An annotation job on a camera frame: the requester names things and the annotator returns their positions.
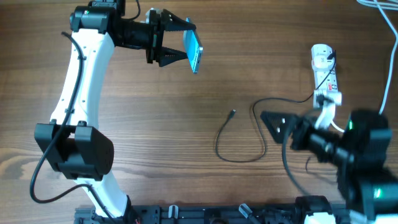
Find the white USB charger plug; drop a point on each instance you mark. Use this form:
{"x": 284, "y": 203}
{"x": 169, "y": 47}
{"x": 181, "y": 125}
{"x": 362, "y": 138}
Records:
{"x": 322, "y": 63}

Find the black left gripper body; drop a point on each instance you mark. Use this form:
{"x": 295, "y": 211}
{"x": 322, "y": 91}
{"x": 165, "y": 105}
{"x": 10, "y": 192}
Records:
{"x": 153, "y": 38}

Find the white power strip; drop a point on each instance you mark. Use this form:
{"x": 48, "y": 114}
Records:
{"x": 325, "y": 79}

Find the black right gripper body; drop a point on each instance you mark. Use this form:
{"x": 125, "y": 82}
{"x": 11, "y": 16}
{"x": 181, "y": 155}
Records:
{"x": 303, "y": 123}

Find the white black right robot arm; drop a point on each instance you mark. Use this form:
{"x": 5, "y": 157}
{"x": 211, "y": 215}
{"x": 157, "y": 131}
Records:
{"x": 359, "y": 154}

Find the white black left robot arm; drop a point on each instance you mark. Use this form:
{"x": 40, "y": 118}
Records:
{"x": 71, "y": 141}

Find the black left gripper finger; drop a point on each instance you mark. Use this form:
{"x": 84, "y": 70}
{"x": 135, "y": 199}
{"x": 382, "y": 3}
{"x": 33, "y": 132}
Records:
{"x": 168, "y": 56}
{"x": 171, "y": 22}

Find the blue Galaxy S25 smartphone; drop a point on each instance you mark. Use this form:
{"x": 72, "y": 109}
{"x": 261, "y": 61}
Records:
{"x": 193, "y": 48}

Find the black aluminium mounting rail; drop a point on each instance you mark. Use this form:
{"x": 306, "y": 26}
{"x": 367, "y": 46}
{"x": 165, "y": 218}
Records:
{"x": 270, "y": 213}

